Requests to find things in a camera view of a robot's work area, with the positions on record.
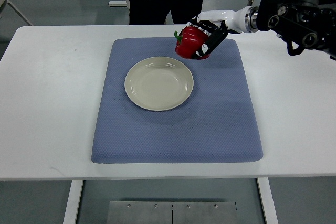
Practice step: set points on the cream round plate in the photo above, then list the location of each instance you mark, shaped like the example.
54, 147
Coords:
159, 83

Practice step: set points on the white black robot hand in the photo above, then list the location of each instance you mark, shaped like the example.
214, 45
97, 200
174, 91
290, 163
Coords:
217, 24

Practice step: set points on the red bell pepper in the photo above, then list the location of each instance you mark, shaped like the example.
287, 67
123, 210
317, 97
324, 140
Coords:
189, 41

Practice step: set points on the white floor rail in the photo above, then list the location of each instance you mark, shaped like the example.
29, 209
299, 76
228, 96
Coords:
118, 3

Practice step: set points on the white chair at left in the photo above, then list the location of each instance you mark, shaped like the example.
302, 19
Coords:
16, 10

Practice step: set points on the white table frame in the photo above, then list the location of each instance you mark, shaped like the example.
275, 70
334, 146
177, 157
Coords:
265, 193

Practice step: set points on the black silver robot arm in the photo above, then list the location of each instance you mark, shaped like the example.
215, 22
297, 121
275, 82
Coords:
301, 24

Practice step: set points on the metal base plate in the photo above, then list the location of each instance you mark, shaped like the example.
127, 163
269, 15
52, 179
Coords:
172, 212

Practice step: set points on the blue textured mat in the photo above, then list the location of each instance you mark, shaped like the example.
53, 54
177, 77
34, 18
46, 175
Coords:
216, 124

